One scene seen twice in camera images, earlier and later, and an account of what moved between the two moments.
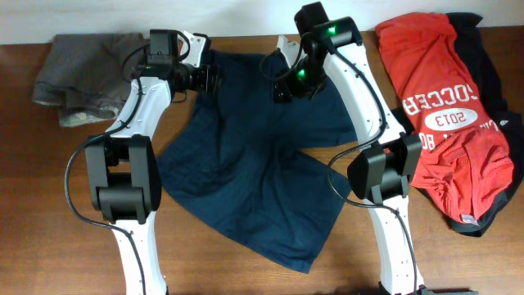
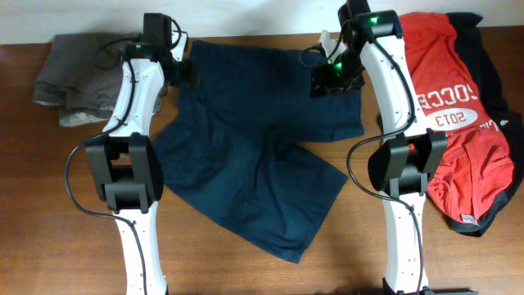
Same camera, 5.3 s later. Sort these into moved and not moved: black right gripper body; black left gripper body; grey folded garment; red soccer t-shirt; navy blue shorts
Moved: black right gripper body; black left gripper body; navy blue shorts
Not moved: red soccer t-shirt; grey folded garment
